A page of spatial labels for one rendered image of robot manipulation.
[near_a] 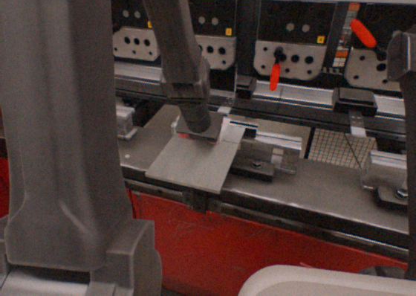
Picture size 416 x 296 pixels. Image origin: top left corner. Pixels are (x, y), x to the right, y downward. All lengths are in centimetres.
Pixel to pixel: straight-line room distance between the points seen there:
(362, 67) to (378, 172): 30
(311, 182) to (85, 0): 79
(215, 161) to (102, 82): 54
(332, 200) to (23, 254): 75
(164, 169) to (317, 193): 42
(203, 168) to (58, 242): 52
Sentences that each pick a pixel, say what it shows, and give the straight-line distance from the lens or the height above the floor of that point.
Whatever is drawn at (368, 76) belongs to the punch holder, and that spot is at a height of 120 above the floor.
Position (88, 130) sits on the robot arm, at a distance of 17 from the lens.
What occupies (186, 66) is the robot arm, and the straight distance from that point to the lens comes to 46.
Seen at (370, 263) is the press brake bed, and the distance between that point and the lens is 95.
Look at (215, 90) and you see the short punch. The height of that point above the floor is 110.
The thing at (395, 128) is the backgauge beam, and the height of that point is 93.
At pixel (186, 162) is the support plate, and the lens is 70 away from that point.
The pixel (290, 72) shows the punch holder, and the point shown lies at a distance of 71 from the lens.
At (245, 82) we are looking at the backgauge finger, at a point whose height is 103.
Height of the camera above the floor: 145
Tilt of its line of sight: 35 degrees down
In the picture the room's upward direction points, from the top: straight up
